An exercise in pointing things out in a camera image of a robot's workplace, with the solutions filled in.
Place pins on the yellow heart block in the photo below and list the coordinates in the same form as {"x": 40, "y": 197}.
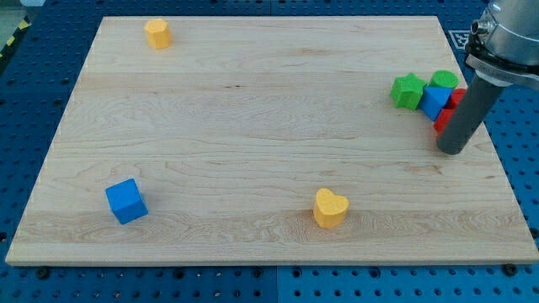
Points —
{"x": 330, "y": 209}

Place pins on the red block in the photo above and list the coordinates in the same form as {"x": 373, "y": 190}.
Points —
{"x": 455, "y": 98}
{"x": 442, "y": 120}

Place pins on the red block upper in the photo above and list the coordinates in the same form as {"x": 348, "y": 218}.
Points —
{"x": 455, "y": 98}

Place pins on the yellow hexagon block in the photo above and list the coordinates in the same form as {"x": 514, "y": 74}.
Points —
{"x": 158, "y": 34}

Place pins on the blue cube block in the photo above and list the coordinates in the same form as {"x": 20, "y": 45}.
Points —
{"x": 126, "y": 202}

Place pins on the blue triangle block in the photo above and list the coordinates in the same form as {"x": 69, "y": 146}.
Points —
{"x": 434, "y": 100}

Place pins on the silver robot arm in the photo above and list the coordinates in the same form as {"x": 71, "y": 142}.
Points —
{"x": 503, "y": 44}

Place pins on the fiducial marker tag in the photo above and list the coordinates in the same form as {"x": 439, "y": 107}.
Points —
{"x": 459, "y": 38}

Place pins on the wooden board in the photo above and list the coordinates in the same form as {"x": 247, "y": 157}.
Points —
{"x": 231, "y": 131}

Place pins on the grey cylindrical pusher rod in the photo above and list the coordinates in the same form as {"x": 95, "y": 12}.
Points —
{"x": 480, "y": 97}

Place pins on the green cylinder block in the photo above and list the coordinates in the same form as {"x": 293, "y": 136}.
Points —
{"x": 444, "y": 79}

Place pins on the red block lower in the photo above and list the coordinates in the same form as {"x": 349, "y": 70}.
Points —
{"x": 442, "y": 120}

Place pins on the green star block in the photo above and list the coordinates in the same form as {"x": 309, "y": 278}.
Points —
{"x": 407, "y": 91}

